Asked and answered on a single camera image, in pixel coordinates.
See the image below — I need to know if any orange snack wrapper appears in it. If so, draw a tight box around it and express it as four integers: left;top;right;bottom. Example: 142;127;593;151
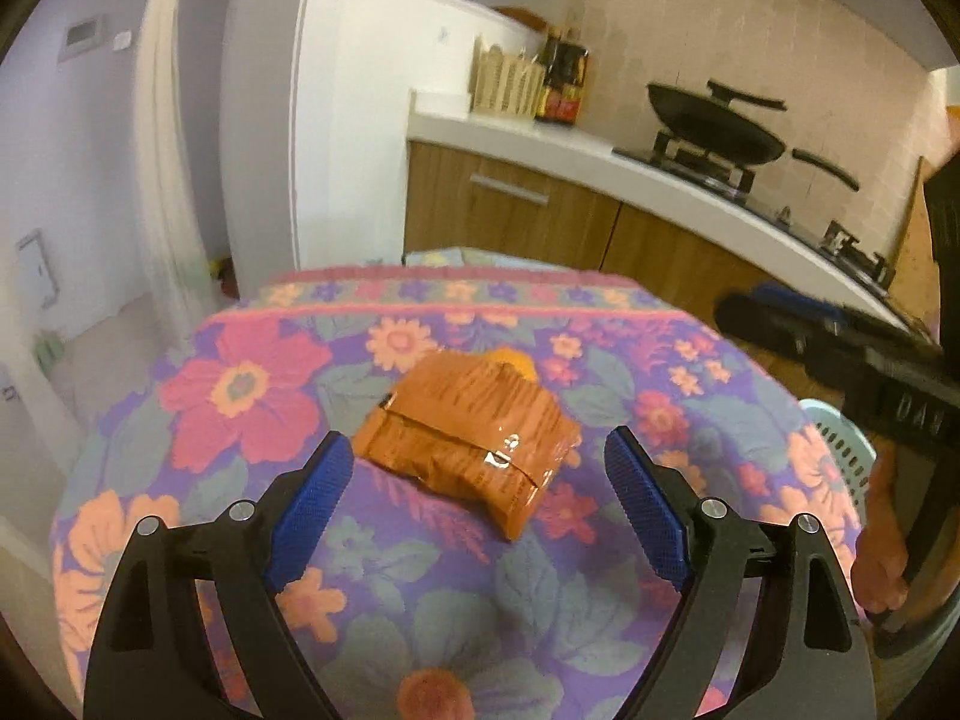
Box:
352;351;581;541

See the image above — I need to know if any orange peel piece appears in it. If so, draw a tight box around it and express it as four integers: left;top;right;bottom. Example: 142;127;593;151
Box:
483;346;539;382

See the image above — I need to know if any light blue trash basket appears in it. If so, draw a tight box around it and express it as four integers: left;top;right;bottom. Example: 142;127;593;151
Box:
799;398;877;523

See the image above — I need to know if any wooden kitchen cabinet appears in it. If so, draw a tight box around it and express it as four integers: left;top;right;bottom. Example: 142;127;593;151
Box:
401;136;902;407

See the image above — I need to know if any person's hand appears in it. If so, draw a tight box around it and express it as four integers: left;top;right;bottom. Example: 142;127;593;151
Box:
851;436;908;614

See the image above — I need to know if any wooden cutting board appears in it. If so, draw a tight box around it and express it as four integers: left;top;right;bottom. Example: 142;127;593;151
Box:
889;158;940;340

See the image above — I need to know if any black gas stove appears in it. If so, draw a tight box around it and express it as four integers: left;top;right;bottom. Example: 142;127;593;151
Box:
612;130;895;298

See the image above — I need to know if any black wok pan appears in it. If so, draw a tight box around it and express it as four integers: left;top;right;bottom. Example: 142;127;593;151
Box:
646;79;863;194

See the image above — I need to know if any dark sauce bottle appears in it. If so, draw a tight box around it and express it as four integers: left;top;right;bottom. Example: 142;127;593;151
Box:
534;28;589;127

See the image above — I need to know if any woven utensil basket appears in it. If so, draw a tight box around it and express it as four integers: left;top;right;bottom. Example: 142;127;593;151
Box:
470;37;545;121

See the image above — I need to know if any white countertop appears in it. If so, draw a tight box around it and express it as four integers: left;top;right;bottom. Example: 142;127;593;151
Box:
407;91;907;328

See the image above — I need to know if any white curtain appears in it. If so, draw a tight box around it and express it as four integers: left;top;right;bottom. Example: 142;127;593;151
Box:
132;0;228;348

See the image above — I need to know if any black pan lid handle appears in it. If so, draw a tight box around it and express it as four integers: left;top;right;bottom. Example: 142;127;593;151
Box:
706;80;788;112

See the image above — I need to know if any wall switch panel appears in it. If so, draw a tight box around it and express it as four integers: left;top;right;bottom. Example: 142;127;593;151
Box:
59;15;106;62

